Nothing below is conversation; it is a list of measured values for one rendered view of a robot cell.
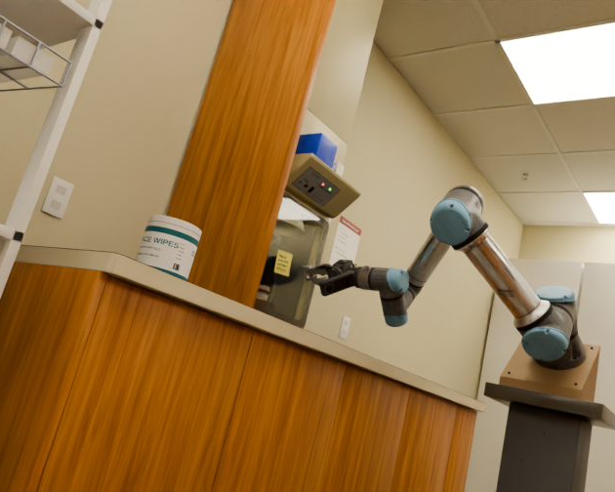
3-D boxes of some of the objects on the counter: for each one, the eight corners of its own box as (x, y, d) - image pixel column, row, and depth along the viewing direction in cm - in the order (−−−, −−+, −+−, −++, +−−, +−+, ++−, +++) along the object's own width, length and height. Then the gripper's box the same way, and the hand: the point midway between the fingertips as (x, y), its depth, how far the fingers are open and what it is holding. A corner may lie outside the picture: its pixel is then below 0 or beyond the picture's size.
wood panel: (139, 302, 204) (246, -39, 238) (145, 304, 206) (251, -34, 240) (243, 318, 174) (349, -75, 208) (250, 320, 176) (354, -68, 210)
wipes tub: (119, 272, 142) (139, 213, 146) (160, 288, 152) (178, 232, 156) (154, 276, 134) (174, 214, 138) (195, 292, 144) (213, 233, 148)
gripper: (372, 284, 199) (320, 279, 212) (367, 257, 196) (314, 253, 209) (359, 296, 193) (307, 290, 206) (353, 267, 190) (301, 264, 203)
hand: (309, 275), depth 205 cm, fingers closed, pressing on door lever
